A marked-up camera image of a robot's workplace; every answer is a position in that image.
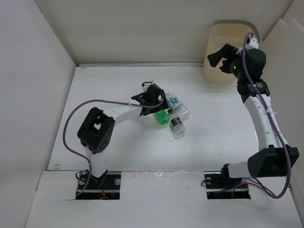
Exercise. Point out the green white label bottle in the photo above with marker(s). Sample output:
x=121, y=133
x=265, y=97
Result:
x=177, y=106

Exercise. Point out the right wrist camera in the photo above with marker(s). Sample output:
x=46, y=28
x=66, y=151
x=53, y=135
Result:
x=252, y=43

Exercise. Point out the cream plastic waste bin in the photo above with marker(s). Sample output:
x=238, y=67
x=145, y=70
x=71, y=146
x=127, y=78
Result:
x=231, y=31

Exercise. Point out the black label pepsi bottle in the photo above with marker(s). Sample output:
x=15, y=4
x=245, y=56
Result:
x=176, y=124

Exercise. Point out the green plastic soda bottle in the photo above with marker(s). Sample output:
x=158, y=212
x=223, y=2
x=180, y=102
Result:
x=162, y=117

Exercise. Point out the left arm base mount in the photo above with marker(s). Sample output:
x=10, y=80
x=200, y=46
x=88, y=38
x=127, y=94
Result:
x=107, y=187

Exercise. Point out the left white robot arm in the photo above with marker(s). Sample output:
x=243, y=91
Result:
x=97, y=128

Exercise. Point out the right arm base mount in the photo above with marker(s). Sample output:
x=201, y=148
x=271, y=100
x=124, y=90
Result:
x=219, y=185

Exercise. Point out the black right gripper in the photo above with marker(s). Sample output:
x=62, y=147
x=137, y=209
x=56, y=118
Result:
x=214, y=58

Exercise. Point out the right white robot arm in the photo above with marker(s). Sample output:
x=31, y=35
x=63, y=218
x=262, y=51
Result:
x=275, y=157

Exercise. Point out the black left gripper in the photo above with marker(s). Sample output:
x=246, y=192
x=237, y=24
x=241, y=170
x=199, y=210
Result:
x=163, y=106

